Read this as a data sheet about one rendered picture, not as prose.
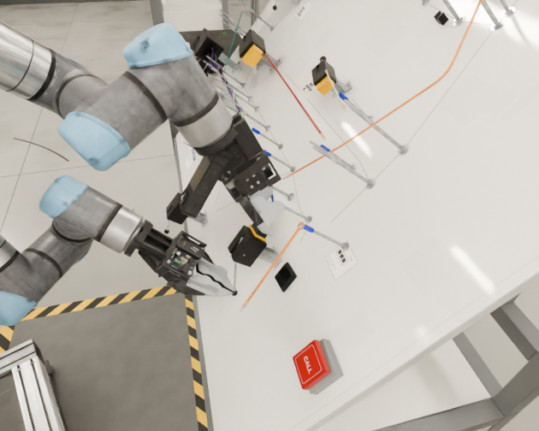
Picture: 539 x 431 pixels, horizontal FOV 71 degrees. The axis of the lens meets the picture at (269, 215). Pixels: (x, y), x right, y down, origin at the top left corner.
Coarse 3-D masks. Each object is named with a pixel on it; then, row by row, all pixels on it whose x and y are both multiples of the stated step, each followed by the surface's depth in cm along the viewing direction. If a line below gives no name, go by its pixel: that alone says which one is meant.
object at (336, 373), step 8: (320, 344) 55; (328, 344) 55; (328, 352) 54; (328, 360) 53; (336, 360) 54; (336, 368) 52; (328, 376) 52; (336, 376) 52; (320, 384) 53; (328, 384) 53; (312, 392) 54; (320, 392) 54
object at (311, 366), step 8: (312, 344) 54; (304, 352) 55; (312, 352) 54; (320, 352) 53; (296, 360) 55; (304, 360) 54; (312, 360) 53; (320, 360) 52; (296, 368) 55; (304, 368) 54; (312, 368) 53; (320, 368) 52; (328, 368) 52; (304, 376) 53; (312, 376) 52; (320, 376) 51; (304, 384) 53; (312, 384) 52
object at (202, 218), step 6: (174, 198) 98; (174, 204) 96; (168, 210) 98; (174, 210) 95; (180, 210) 96; (168, 216) 96; (174, 216) 96; (180, 216) 97; (186, 216) 97; (198, 216) 100; (204, 216) 102; (168, 222) 100; (180, 222) 98; (204, 222) 101; (168, 228) 101
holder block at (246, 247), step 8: (240, 232) 69; (248, 232) 68; (248, 240) 66; (256, 240) 67; (232, 248) 69; (240, 248) 67; (248, 248) 67; (256, 248) 68; (232, 256) 68; (240, 256) 67; (248, 256) 68; (256, 256) 69; (248, 264) 69
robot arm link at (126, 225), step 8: (120, 216) 63; (128, 216) 64; (136, 216) 65; (112, 224) 62; (120, 224) 63; (128, 224) 63; (136, 224) 64; (112, 232) 62; (120, 232) 63; (128, 232) 63; (136, 232) 64; (104, 240) 63; (112, 240) 63; (120, 240) 63; (128, 240) 63; (112, 248) 64; (120, 248) 64
